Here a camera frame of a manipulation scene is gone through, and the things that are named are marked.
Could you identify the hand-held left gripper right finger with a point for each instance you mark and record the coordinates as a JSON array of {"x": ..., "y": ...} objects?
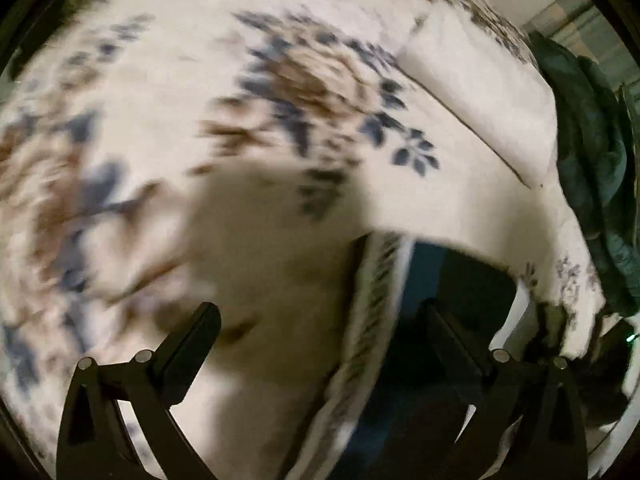
[{"x": 460, "y": 355}]

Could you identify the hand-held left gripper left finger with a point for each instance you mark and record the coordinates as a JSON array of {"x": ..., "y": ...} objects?
[{"x": 195, "y": 350}]

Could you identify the dark green cloth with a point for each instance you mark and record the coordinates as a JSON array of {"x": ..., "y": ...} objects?
[{"x": 590, "y": 160}]

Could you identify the white pillow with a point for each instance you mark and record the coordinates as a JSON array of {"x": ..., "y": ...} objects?
[{"x": 480, "y": 100}]

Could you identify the dark garment with patterned trim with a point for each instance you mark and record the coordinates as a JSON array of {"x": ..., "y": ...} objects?
[{"x": 390, "y": 410}]

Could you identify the white floral blanket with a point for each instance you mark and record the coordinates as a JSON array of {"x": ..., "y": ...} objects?
[{"x": 200, "y": 110}]

